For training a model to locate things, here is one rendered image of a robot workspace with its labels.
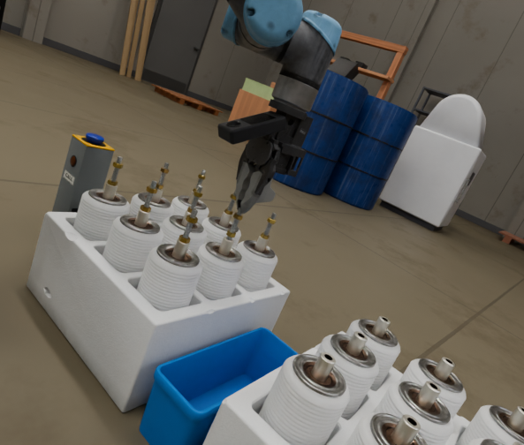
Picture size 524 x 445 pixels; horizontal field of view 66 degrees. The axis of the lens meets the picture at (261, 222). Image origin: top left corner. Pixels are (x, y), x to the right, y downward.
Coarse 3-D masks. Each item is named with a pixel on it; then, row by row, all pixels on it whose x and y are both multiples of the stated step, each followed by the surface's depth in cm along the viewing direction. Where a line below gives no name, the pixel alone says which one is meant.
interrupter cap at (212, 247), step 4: (208, 244) 79; (212, 244) 80; (216, 244) 81; (220, 244) 82; (208, 248) 77; (212, 248) 78; (216, 248) 80; (232, 248) 82; (212, 252) 76; (216, 252) 78; (232, 252) 81; (236, 252) 81; (216, 256) 76; (220, 256) 76; (224, 256) 77; (228, 256) 78; (232, 256) 79; (236, 256) 79; (240, 256) 80; (228, 260) 76; (232, 260) 76; (236, 260) 77
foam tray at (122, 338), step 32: (64, 224) 80; (64, 256) 77; (96, 256) 73; (32, 288) 85; (64, 288) 77; (96, 288) 71; (128, 288) 68; (64, 320) 77; (96, 320) 71; (128, 320) 65; (160, 320) 63; (192, 320) 68; (224, 320) 76; (256, 320) 87; (96, 352) 71; (128, 352) 65; (160, 352) 66; (192, 352) 73; (128, 384) 65
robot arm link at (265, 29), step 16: (240, 0) 52; (256, 0) 49; (272, 0) 50; (288, 0) 50; (240, 16) 54; (256, 16) 50; (272, 16) 50; (288, 16) 51; (256, 32) 51; (272, 32) 51; (288, 32) 52
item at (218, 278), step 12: (204, 252) 77; (204, 264) 76; (216, 264) 75; (228, 264) 76; (240, 264) 78; (204, 276) 76; (216, 276) 76; (228, 276) 76; (204, 288) 76; (216, 288) 76; (228, 288) 78
